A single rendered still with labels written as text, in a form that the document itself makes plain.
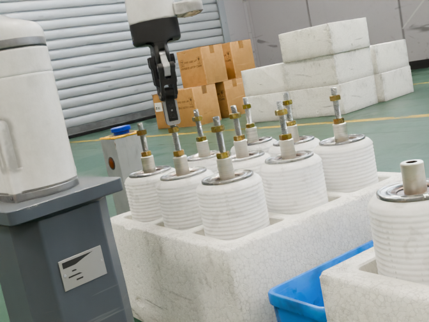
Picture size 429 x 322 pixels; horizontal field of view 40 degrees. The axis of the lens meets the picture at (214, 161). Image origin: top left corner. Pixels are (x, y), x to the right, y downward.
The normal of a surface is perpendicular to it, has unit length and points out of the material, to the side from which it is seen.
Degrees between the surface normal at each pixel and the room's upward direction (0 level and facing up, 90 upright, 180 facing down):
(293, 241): 90
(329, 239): 90
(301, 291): 88
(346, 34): 90
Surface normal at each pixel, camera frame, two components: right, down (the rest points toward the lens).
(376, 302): -0.80, 0.24
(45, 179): 0.48, 0.05
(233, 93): 0.66, -0.01
